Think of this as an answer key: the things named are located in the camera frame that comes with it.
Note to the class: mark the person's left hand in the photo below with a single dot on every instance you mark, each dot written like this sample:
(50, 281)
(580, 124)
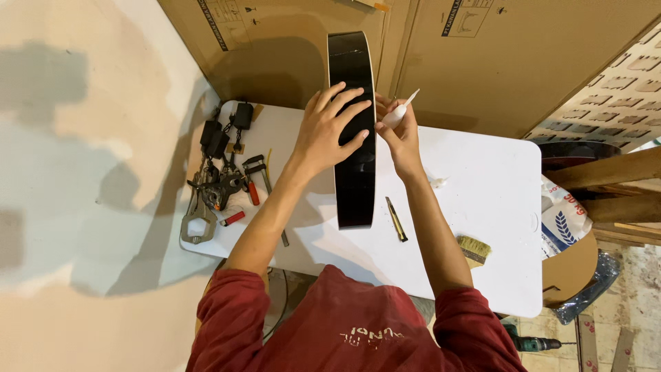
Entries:
(323, 137)

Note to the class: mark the person's right hand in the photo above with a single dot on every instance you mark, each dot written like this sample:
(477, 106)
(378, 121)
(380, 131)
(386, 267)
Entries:
(405, 142)

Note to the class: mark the person's right fingers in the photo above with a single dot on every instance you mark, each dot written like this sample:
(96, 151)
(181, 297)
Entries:
(387, 135)

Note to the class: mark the white glue bottle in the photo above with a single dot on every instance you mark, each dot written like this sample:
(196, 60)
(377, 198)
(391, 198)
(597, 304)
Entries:
(395, 116)

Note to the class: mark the glossy black guitar body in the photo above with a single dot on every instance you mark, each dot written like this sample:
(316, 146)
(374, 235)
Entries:
(351, 59)

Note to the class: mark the white glue blob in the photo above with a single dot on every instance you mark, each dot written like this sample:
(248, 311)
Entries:
(439, 182)

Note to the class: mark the yellow black utility knife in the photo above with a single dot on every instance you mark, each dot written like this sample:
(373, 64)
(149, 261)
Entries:
(396, 219)

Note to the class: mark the brown cardboard scrap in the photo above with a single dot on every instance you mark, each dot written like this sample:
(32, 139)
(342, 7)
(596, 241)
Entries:
(257, 112)
(235, 148)

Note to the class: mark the large brown cardboard carton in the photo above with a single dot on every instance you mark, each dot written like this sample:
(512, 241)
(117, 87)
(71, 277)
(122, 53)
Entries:
(279, 46)
(506, 62)

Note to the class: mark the wooden bristle brush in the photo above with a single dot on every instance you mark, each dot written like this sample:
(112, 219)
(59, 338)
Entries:
(473, 249)

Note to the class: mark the pile of metal clamps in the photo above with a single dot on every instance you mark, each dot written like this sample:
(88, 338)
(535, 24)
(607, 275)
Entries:
(222, 183)

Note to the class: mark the red lighter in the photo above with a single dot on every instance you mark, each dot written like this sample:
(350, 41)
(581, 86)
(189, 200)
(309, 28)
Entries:
(233, 218)

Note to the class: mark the person's red shirt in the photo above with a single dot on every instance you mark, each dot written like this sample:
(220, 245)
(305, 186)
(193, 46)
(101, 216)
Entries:
(351, 325)

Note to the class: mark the white sack blue print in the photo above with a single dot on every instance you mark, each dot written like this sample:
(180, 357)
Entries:
(563, 219)

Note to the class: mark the steel locking c-clamp pliers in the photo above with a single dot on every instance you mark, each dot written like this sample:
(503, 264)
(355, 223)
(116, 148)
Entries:
(199, 222)

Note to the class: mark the round cardboard cutout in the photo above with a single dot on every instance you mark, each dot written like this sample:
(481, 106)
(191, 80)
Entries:
(568, 274)

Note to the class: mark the cut-out wooden panel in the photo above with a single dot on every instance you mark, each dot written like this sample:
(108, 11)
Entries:
(614, 98)

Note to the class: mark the wooden rack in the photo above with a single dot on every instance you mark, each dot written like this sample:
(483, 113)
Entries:
(619, 196)

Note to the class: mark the clear plastic wrap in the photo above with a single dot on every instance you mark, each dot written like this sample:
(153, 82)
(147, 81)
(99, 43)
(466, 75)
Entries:
(594, 289)

